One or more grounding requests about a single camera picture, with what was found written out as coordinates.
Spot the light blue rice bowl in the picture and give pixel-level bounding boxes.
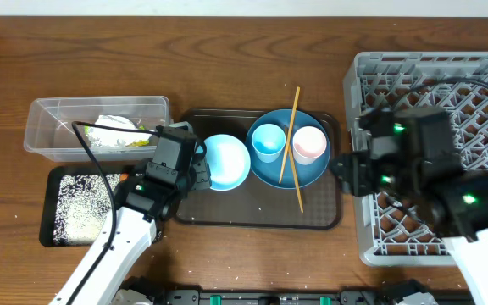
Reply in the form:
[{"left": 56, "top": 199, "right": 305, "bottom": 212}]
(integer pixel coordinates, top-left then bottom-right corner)
[{"left": 204, "top": 134, "right": 251, "bottom": 191}]

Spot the foil yellow snack wrapper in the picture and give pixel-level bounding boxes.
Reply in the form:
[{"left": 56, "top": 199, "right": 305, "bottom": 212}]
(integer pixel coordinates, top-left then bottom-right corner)
[{"left": 84, "top": 126, "right": 151, "bottom": 148}]

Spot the white napkin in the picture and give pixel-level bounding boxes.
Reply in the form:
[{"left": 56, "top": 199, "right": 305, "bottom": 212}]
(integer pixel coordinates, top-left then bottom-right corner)
[{"left": 85, "top": 115, "right": 151, "bottom": 148}]

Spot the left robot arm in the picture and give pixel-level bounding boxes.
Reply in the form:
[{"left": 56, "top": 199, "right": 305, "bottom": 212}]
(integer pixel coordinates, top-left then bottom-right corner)
[{"left": 52, "top": 149, "right": 211, "bottom": 304}]

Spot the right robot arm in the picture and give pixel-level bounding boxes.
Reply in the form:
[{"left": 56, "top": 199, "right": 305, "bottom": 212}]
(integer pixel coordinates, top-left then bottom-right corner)
[{"left": 330, "top": 107, "right": 488, "bottom": 304}]

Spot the grey dishwasher rack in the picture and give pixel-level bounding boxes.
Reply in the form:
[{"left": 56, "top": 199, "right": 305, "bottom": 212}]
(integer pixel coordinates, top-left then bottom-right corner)
[{"left": 343, "top": 52, "right": 488, "bottom": 266}]

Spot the dark blue plate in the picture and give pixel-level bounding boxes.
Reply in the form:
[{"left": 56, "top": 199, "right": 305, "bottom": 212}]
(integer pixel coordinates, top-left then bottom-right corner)
[{"left": 245, "top": 109, "right": 330, "bottom": 189}]

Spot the spilled white rice pile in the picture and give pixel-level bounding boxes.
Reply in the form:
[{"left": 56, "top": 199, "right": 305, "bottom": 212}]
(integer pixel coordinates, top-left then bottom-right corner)
[{"left": 53, "top": 175, "right": 110, "bottom": 246}]

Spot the white pink cup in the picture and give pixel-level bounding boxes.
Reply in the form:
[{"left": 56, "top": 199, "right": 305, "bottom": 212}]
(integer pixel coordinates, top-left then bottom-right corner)
[{"left": 292, "top": 126, "right": 327, "bottom": 165}]

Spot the brown serving tray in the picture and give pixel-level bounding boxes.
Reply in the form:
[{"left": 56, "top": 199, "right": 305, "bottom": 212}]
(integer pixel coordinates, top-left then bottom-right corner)
[{"left": 175, "top": 112, "right": 342, "bottom": 230}]

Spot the lower wooden chopstick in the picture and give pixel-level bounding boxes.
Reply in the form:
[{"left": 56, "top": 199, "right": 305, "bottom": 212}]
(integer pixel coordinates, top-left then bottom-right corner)
[{"left": 286, "top": 138, "right": 304, "bottom": 214}]

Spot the wooden chopstick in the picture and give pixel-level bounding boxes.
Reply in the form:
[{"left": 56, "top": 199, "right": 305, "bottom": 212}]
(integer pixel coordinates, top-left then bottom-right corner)
[
  {"left": 286, "top": 138, "right": 304, "bottom": 214},
  {"left": 278, "top": 86, "right": 301, "bottom": 184}
]

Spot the light blue cup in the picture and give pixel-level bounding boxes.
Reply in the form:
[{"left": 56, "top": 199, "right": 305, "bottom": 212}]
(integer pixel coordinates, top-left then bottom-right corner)
[{"left": 252, "top": 124, "right": 286, "bottom": 163}]

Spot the black plastic tray bin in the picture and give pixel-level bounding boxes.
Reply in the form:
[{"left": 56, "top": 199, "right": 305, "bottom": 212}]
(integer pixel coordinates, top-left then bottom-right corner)
[{"left": 39, "top": 164, "right": 164, "bottom": 247}]

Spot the upper wooden chopstick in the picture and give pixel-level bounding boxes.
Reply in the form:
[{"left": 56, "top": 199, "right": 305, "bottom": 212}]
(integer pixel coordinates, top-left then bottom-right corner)
[{"left": 278, "top": 86, "right": 301, "bottom": 184}]

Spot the clear plastic bin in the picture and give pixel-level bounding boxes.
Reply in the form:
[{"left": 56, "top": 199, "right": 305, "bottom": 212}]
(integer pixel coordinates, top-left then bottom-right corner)
[{"left": 24, "top": 96, "right": 171, "bottom": 163}]

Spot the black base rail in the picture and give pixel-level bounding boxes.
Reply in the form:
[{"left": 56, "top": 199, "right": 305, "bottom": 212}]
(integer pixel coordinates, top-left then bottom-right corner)
[{"left": 112, "top": 288, "right": 474, "bottom": 305}]

